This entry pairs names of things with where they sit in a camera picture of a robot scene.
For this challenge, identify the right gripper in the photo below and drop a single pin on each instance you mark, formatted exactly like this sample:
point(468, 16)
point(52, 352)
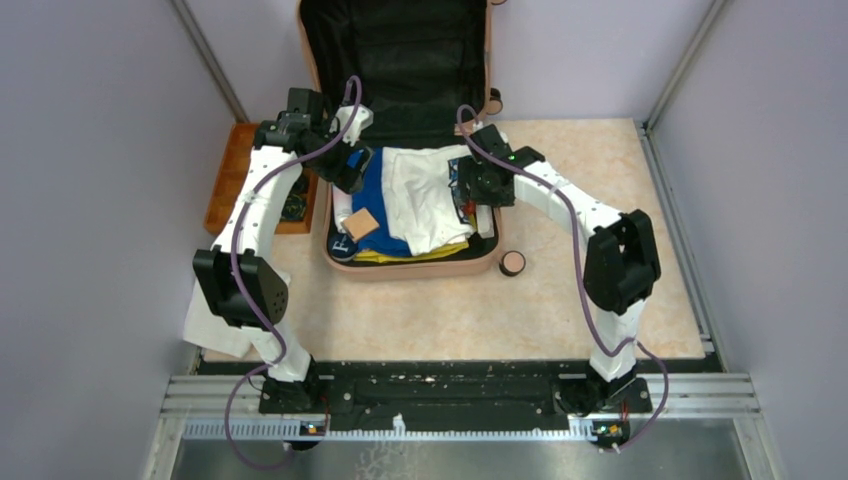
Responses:
point(468, 172)

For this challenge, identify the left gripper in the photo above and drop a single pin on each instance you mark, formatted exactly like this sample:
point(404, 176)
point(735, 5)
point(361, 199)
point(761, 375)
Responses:
point(342, 175)

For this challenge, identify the blue towel cloth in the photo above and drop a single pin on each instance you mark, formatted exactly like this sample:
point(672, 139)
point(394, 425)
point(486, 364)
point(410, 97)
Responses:
point(371, 198)

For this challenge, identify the small brown square box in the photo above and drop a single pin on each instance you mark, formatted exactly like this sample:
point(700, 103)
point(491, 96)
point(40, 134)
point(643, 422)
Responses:
point(360, 224)

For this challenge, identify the blue white shirt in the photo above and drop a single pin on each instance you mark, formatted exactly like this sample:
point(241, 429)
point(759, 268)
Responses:
point(420, 198)

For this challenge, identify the yellow cloth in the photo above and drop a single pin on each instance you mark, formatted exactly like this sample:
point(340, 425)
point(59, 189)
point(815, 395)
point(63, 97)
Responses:
point(371, 256)

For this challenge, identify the pink suitcase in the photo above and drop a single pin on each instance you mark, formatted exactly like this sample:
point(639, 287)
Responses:
point(418, 62)

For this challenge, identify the white tube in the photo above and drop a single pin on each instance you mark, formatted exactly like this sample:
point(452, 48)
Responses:
point(485, 224)

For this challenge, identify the red white cloth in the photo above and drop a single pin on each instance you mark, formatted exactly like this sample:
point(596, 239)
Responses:
point(467, 214)

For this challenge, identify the black round jar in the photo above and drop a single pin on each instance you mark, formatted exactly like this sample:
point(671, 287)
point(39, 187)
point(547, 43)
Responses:
point(341, 247)

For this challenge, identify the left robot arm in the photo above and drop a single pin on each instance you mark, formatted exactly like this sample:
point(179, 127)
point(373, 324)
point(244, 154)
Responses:
point(235, 276)

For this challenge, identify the white cloth under left arm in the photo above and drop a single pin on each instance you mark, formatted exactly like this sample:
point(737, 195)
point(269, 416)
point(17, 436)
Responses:
point(210, 332)

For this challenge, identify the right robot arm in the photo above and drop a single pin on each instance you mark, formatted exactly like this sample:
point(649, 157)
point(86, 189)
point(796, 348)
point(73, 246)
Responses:
point(615, 256)

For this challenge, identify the rolled yellow green tie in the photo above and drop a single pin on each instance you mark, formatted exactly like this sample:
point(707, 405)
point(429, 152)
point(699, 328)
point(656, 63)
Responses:
point(294, 209)

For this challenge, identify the wooden compartment tray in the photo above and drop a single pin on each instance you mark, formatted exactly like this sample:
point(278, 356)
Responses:
point(230, 179)

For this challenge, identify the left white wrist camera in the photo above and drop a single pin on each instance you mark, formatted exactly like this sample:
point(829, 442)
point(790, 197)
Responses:
point(351, 121)

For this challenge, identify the aluminium rail frame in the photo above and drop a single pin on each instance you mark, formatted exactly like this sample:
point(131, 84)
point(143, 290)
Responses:
point(684, 426)

